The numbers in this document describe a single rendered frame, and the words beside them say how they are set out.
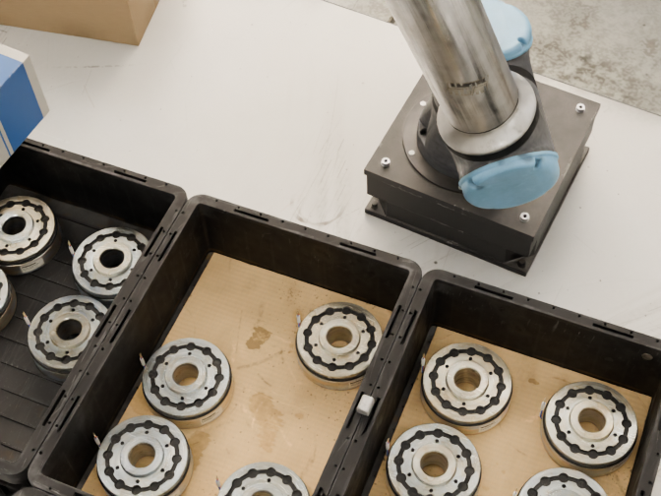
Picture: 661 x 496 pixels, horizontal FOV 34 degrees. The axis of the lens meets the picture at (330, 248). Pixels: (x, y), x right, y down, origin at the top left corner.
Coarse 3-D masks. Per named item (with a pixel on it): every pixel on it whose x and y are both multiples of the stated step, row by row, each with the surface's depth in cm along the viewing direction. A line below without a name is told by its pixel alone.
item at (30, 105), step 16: (0, 48) 118; (0, 64) 117; (16, 64) 117; (0, 80) 116; (16, 80) 117; (32, 80) 120; (0, 96) 116; (16, 96) 118; (32, 96) 121; (0, 112) 117; (16, 112) 119; (32, 112) 122; (0, 128) 118; (16, 128) 120; (32, 128) 123; (0, 144) 119; (16, 144) 121; (0, 160) 120
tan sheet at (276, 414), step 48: (240, 288) 136; (288, 288) 136; (192, 336) 133; (240, 336) 133; (288, 336) 132; (240, 384) 129; (288, 384) 129; (192, 432) 126; (240, 432) 125; (288, 432) 125; (336, 432) 125; (96, 480) 123; (192, 480) 122
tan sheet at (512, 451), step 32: (512, 352) 130; (416, 384) 128; (512, 384) 128; (544, 384) 127; (608, 384) 127; (416, 416) 126; (512, 416) 125; (640, 416) 125; (480, 448) 123; (512, 448) 123; (544, 448) 123; (384, 480) 122; (512, 480) 121; (608, 480) 121
